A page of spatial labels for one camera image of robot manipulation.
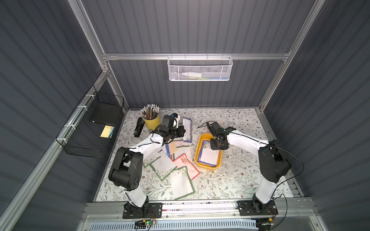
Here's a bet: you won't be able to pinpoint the white mesh wall basket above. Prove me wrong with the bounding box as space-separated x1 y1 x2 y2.
167 55 233 81

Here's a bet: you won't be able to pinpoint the black camera cable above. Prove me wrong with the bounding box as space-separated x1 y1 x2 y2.
196 121 216 130

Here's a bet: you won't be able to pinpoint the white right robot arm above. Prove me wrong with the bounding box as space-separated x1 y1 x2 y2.
206 122 292 206

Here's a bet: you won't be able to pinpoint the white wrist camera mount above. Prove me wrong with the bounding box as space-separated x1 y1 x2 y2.
172 113 181 128

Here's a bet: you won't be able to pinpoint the bundle of pencils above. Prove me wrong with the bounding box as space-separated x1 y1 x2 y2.
140 104 160 120

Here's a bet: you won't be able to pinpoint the white glue bottle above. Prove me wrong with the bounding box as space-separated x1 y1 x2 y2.
182 72 202 79

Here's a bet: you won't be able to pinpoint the green bordered stationery paper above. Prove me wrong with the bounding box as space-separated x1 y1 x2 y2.
172 141 192 160

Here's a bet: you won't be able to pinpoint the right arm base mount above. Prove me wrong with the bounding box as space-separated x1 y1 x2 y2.
236 200 279 218

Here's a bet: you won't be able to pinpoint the yellow pencil cup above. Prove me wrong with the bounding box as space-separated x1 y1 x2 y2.
143 116 161 132

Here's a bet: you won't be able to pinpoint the black notebook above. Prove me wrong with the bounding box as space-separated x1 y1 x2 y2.
89 103 122 126

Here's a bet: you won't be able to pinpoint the yellow sticky notes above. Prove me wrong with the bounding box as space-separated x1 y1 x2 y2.
100 125 115 138

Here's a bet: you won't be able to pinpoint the blue bordered stationery paper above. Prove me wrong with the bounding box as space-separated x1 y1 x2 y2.
165 144 172 159

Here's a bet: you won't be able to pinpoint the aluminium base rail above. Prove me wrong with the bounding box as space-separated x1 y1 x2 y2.
81 197 318 222

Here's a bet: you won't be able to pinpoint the yellow storage tray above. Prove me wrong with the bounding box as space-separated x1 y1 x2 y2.
194 133 223 170

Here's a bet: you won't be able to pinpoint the beige lined stationery paper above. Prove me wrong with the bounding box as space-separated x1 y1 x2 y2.
168 142 178 154

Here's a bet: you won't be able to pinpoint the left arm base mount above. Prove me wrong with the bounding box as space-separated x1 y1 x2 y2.
122 202 163 219

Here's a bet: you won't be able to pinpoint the black wire wall basket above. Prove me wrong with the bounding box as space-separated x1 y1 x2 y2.
56 89 124 159

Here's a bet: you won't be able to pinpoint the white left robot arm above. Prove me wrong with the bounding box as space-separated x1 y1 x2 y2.
108 113 186 208

